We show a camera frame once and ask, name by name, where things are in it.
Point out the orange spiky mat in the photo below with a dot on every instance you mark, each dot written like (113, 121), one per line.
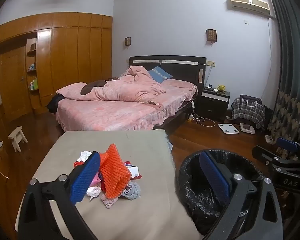
(113, 172)

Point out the black white nightstand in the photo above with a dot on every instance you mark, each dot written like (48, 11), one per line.
(212, 106)

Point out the black bin with plastic liner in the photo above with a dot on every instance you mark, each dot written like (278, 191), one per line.
(197, 197)

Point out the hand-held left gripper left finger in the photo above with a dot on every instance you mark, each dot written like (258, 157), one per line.
(86, 177)

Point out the grey framed bathroom scale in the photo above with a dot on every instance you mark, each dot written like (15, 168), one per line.
(247, 128)

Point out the pink duvet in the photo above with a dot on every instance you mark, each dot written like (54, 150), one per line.
(125, 90)

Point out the white paper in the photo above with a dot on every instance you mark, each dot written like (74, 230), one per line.
(85, 156)

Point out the small white printed box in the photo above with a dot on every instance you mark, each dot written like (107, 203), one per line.
(133, 171)

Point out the wooden wardrobe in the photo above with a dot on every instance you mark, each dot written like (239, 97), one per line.
(65, 55)

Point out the dark wooden bed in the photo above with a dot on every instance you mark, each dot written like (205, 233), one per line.
(102, 115)

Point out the blue pillow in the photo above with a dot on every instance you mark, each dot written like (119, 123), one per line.
(160, 74)

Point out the brown wall lamp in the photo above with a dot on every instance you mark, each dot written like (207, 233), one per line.
(127, 41)
(211, 35)

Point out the yellow power strip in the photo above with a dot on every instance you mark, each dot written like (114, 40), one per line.
(190, 118)

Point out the small wooden stool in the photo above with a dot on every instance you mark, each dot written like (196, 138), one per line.
(16, 135)

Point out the grey cloth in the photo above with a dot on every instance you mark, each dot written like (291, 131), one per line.
(132, 191)

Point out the grey patterned curtain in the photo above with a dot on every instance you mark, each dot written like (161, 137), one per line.
(290, 80)

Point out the beige wall socket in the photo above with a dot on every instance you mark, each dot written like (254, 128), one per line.
(211, 63)

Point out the dark purple cloth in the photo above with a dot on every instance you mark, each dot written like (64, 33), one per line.
(251, 98)

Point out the small brown box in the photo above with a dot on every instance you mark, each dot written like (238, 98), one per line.
(33, 46)

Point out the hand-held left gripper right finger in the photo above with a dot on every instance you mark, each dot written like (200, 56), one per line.
(213, 177)

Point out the dark brown cloth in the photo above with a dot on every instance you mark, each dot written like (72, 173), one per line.
(92, 87)

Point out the yellow plush toy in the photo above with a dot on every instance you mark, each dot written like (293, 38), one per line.
(221, 88)

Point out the white bathroom scale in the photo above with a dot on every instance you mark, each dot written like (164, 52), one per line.
(228, 128)

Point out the black chair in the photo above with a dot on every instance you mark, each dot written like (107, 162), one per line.
(268, 117)

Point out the plaid cloth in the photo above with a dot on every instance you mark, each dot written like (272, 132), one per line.
(247, 113)

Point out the light blue quilted pad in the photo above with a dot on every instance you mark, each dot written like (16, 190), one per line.
(169, 145)

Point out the white tissue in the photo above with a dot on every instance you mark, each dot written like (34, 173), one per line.
(93, 192)

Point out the green bottle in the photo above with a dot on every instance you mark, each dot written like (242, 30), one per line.
(35, 84)

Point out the pink sock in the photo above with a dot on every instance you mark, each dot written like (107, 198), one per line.
(108, 202)

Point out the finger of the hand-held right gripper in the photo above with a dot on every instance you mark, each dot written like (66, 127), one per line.
(262, 153)
(287, 145)

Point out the small book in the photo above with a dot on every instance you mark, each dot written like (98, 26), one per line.
(268, 138)

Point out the beige air conditioner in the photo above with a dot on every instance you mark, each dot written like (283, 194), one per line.
(250, 3)

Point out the pink pillow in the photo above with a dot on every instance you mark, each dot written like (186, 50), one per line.
(180, 83)

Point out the black clothing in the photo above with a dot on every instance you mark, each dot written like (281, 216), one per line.
(55, 102)

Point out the light blue container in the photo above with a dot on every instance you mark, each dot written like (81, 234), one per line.
(32, 67)

